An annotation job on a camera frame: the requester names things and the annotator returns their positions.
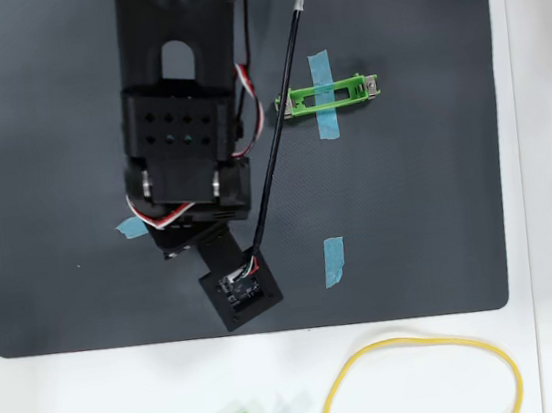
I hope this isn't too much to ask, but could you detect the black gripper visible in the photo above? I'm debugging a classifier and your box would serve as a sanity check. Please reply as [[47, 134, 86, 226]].
[[121, 151, 262, 266]]

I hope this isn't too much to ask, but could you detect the green plastic battery holder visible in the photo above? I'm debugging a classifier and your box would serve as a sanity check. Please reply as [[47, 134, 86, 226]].
[[271, 70, 384, 122]]

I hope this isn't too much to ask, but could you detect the long blue masking tape strip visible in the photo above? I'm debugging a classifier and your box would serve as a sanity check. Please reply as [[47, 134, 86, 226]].
[[306, 49, 343, 143]]

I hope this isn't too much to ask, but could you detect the dark grey textured mat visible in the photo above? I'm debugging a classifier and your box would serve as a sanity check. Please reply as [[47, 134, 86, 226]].
[[0, 0, 529, 372]]

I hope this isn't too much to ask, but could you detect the yellow rubber band loop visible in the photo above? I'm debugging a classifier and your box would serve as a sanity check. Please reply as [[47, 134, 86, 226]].
[[311, 321, 528, 413]]

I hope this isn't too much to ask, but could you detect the black camera cable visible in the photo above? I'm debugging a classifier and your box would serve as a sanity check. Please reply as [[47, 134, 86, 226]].
[[194, 0, 350, 284]]

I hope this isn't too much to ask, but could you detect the red white black servo cable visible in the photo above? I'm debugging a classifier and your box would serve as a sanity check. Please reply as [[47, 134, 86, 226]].
[[124, 185, 200, 235], [217, 60, 271, 161]]

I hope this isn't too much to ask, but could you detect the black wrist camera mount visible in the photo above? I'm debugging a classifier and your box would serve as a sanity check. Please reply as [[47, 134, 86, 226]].
[[192, 226, 289, 337]]

